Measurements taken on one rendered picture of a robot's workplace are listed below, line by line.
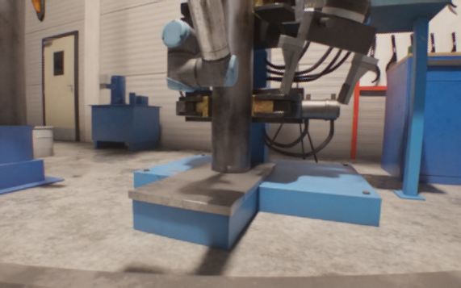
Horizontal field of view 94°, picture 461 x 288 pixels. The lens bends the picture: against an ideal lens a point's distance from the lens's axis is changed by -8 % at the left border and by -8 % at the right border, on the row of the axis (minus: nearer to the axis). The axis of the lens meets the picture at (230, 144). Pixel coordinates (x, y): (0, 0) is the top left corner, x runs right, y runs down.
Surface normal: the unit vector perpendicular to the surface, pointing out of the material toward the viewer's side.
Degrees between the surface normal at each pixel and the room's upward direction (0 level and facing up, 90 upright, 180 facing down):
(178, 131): 90
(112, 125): 90
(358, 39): 114
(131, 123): 90
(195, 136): 90
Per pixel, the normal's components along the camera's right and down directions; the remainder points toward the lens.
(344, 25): 0.10, 0.48
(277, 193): -0.34, 0.07
